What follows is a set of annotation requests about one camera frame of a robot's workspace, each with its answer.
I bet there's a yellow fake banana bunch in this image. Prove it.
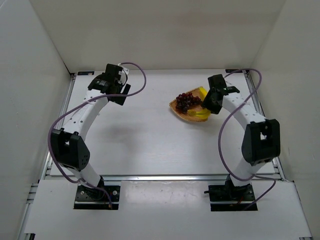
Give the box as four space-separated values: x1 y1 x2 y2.
187 86 211 122

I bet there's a red fake grape bunch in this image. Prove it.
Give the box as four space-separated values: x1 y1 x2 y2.
175 92 202 114

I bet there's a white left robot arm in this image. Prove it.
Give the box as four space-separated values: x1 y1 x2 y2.
49 63 131 200

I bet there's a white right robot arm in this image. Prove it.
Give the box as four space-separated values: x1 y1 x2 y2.
202 74 281 193

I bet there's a woven triangular fruit basket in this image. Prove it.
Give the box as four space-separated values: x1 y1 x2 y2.
169 86 211 122

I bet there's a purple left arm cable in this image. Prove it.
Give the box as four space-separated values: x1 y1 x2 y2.
47 61 147 210

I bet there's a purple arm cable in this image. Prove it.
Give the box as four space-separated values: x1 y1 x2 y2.
217 68 277 211
47 61 147 210

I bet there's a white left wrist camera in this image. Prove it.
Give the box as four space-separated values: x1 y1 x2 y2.
117 63 130 85

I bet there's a black right corner bracket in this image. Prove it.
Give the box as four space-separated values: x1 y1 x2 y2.
225 69 242 74

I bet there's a black corner bracket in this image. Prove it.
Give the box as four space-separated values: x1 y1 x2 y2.
77 71 95 76
225 69 242 74

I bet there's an aluminium right table rail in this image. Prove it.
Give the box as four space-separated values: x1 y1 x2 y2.
244 69 288 182

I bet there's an aluminium table rail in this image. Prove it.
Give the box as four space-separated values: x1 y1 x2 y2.
244 69 288 182
102 174 227 182
37 73 76 181

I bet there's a black left corner bracket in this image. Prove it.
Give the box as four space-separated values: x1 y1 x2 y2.
77 71 95 76

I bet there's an aluminium left table rail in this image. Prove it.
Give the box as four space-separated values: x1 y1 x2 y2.
37 73 76 181

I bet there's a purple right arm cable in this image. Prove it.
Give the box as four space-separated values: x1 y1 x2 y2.
217 68 277 211

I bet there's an aluminium front table rail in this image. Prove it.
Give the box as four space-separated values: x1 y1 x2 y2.
102 174 227 182

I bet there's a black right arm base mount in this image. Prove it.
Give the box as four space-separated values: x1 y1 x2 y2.
204 180 258 212

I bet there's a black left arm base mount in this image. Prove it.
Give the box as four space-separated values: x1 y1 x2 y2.
73 182 121 211

